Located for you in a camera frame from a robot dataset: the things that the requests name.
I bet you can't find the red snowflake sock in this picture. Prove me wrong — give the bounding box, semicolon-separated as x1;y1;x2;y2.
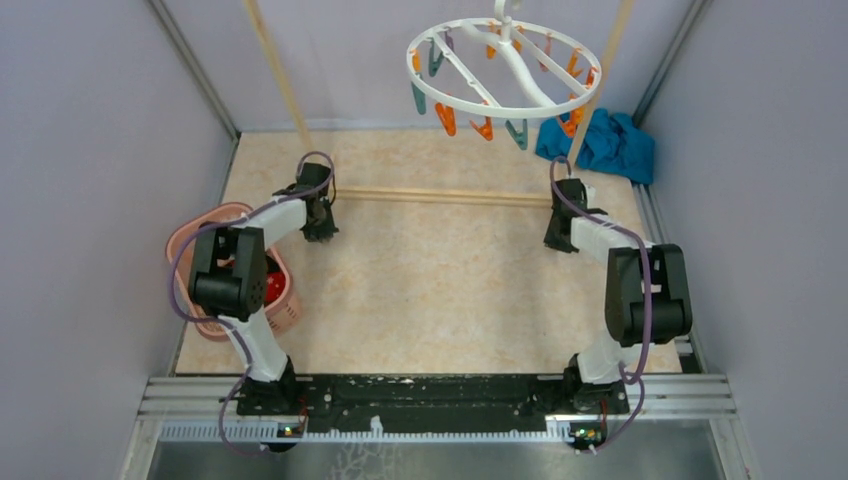
264;270;287;307

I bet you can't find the white round clip hanger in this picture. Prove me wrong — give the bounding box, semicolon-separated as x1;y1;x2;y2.
404;1;606;150

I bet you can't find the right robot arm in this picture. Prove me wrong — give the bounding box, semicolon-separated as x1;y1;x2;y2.
544;178;693;412

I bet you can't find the wooden rack frame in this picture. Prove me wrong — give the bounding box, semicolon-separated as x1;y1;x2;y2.
242;1;636;206

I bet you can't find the pink plastic laundry basket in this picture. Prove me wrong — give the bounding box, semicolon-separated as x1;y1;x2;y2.
165;202;302;336

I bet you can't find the blue crumpled cloth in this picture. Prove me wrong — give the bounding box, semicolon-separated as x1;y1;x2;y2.
534;108;656;185

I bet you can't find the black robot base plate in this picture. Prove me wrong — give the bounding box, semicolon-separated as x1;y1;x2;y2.
235;370;630;434

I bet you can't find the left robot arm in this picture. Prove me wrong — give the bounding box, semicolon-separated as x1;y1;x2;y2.
186;153;338;415

